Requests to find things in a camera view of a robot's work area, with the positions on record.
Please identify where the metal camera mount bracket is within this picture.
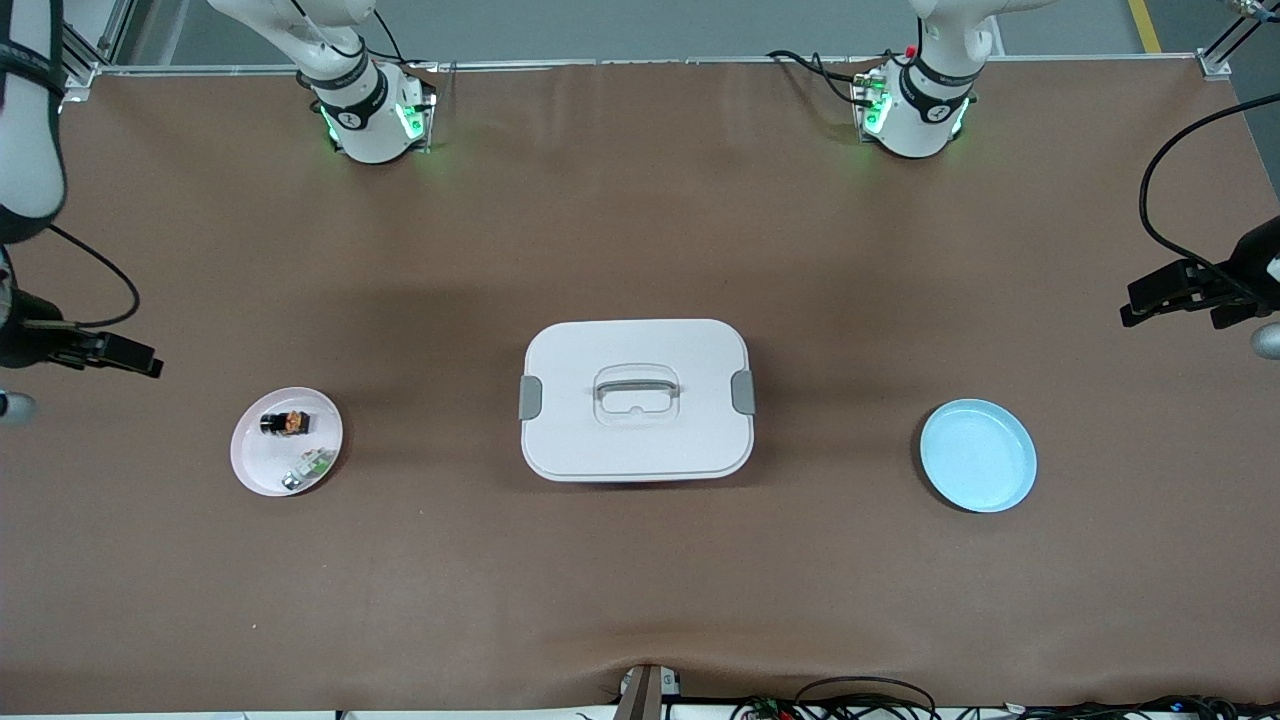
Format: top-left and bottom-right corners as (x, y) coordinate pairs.
(613, 662), (683, 720)

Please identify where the black looped cable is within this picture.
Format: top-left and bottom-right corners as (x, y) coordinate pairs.
(795, 676), (938, 720)

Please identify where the white lidded storage box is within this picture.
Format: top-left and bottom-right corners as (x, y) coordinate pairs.
(518, 318), (757, 484)

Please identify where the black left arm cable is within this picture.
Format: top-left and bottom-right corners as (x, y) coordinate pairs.
(1141, 92), (1280, 301)

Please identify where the aluminium frame rail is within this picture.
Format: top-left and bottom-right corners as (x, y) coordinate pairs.
(95, 52), (1231, 77)

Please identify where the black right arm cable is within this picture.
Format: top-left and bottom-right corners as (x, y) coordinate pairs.
(45, 225), (141, 331)

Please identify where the green push-button switch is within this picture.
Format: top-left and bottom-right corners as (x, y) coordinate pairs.
(280, 448), (336, 493)

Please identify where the aluminium frame post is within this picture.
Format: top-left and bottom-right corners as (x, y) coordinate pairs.
(1198, 0), (1280, 81)
(60, 0), (136, 91)

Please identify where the black base cable bundle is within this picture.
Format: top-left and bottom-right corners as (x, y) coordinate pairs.
(370, 8), (441, 76)
(767, 48), (886, 109)

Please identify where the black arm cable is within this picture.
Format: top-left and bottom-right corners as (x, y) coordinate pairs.
(45, 225), (141, 331)
(1141, 92), (1280, 301)

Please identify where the brown table mat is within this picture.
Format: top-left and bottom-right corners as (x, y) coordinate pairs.
(0, 55), (1280, 713)

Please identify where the pink round plate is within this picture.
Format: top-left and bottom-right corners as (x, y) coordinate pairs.
(230, 387), (344, 498)

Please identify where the light blue round plate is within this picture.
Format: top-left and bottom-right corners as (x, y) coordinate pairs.
(919, 399), (1038, 514)

